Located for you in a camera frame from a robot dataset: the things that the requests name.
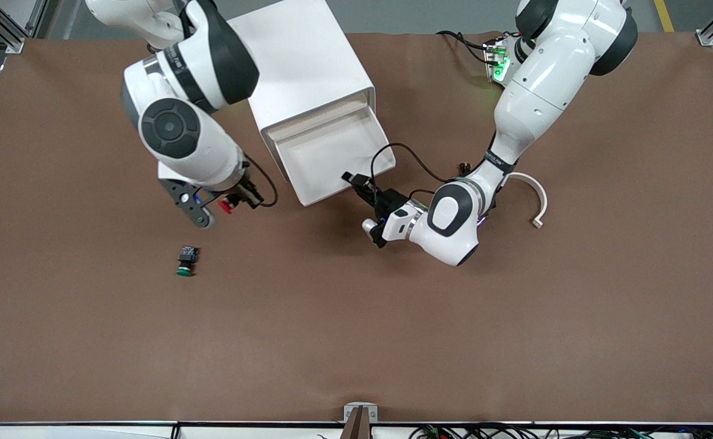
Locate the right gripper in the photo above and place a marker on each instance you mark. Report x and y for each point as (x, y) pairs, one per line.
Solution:
(247, 192)

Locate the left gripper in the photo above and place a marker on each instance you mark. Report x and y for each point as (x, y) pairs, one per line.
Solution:
(391, 202)

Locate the red push button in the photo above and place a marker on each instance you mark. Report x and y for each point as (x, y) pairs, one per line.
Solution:
(225, 207)

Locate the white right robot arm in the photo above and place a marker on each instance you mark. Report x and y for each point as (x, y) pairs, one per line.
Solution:
(210, 55)

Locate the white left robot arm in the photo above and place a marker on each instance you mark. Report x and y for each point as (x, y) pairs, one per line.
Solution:
(539, 103)

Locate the green push button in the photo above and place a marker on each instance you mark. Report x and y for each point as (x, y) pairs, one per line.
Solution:
(187, 256)

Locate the brown table cover sheet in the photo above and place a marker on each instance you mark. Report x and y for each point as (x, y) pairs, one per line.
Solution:
(393, 335)

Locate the grey metal bracket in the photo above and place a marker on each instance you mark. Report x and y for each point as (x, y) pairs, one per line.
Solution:
(347, 413)

